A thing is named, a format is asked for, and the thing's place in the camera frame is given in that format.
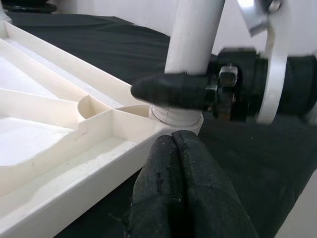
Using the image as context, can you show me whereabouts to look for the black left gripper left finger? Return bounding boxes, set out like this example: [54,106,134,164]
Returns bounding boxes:
[122,135,179,238]

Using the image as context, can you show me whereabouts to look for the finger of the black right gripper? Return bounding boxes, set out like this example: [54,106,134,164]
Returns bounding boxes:
[130,72,209,110]

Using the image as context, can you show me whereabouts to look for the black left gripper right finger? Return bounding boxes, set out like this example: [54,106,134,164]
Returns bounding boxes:
[172,129,260,238]

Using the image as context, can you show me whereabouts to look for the white plastic table leg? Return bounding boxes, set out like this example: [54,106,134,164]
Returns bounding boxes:
[148,0,226,127]
[0,0,11,23]

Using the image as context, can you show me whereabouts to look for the white plastic children table top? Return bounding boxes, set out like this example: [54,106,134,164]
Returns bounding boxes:
[0,19,204,238]

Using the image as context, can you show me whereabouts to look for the black round stool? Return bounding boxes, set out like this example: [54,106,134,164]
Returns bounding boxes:
[4,0,58,12]

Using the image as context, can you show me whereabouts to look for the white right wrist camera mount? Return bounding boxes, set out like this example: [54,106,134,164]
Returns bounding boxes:
[236,0,292,124]

